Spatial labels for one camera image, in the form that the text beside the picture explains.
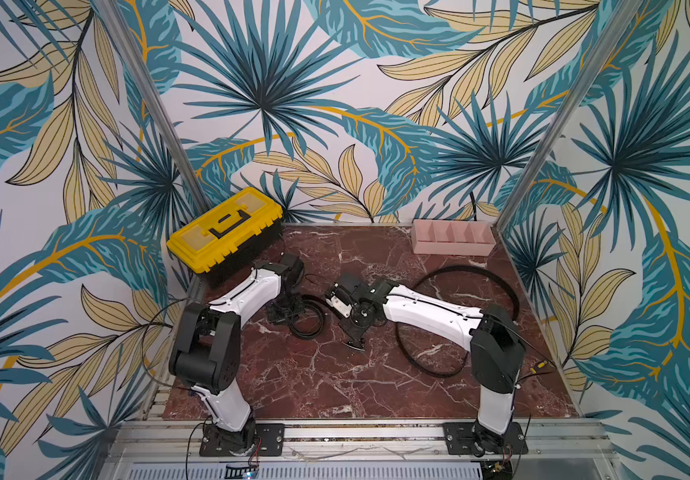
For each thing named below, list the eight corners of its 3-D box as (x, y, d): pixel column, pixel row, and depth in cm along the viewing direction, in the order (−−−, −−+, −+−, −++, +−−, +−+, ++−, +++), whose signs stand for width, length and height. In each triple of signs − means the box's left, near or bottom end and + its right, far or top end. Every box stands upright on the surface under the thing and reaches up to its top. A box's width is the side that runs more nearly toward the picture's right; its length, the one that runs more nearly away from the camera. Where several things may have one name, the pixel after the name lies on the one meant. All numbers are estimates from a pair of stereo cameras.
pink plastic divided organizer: (414, 256, 113) (417, 245, 108) (408, 222, 124) (411, 210, 119) (492, 257, 114) (499, 246, 108) (479, 223, 125) (485, 211, 120)
